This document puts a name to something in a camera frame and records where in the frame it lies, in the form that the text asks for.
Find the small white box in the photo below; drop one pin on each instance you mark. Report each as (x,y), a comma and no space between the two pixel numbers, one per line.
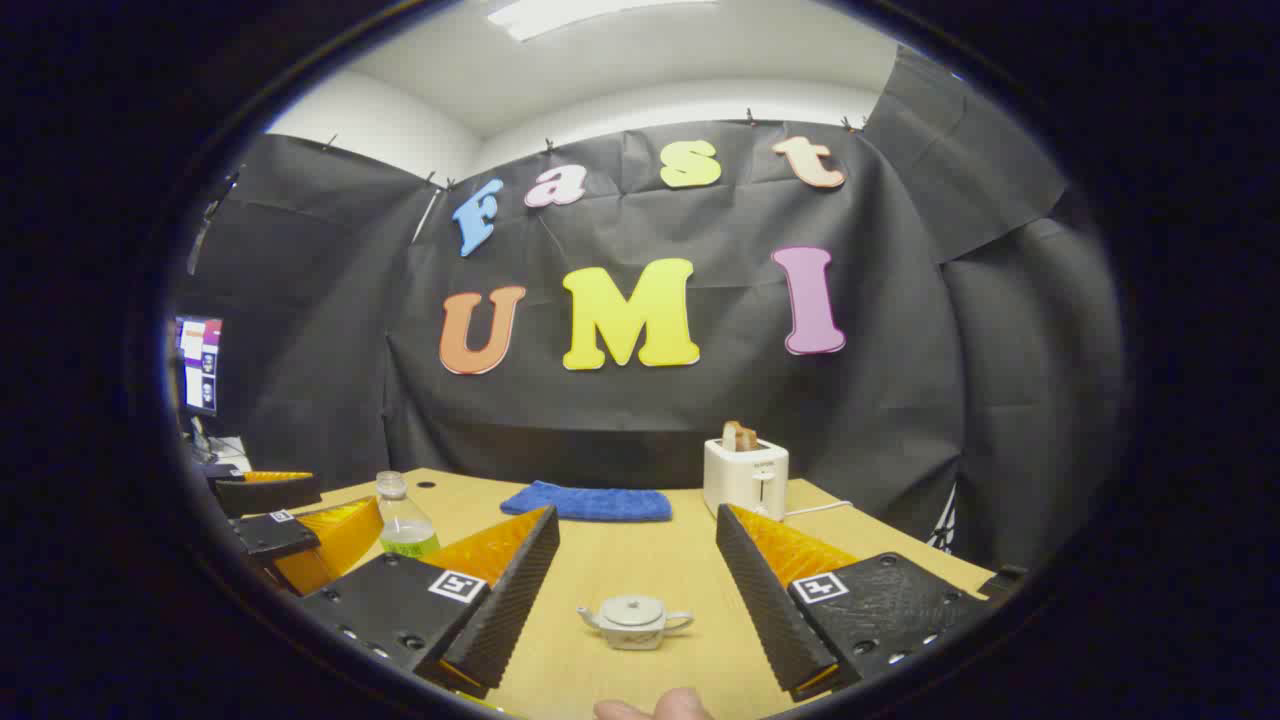
(232,455)

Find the dark block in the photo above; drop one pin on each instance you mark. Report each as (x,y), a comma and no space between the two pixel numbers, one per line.
(1003,582)

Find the computer monitor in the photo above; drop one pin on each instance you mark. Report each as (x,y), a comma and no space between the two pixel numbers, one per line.
(200,365)

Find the ceiling light panel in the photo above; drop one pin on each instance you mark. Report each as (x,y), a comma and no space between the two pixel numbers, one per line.
(580,14)

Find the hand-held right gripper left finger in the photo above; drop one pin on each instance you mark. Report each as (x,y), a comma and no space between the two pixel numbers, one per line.
(515,590)

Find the bread slice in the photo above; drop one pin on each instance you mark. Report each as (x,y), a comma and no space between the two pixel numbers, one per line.
(740,437)

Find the white toaster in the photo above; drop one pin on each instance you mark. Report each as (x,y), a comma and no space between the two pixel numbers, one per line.
(745,480)

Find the white lattice panel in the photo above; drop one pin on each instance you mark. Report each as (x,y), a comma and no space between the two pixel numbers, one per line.
(945,520)

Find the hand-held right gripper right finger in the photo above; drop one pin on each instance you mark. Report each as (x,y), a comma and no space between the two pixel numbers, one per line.
(762,590)

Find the white ceramic teacup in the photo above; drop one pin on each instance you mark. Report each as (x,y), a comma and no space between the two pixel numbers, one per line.
(635,635)

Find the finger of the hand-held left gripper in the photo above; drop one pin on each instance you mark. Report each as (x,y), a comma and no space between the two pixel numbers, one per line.
(275,535)
(265,493)

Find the blue folded towel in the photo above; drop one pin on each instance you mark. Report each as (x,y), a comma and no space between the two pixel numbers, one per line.
(590,502)

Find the green label water bottle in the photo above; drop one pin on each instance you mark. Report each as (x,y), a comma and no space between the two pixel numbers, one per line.
(405,525)

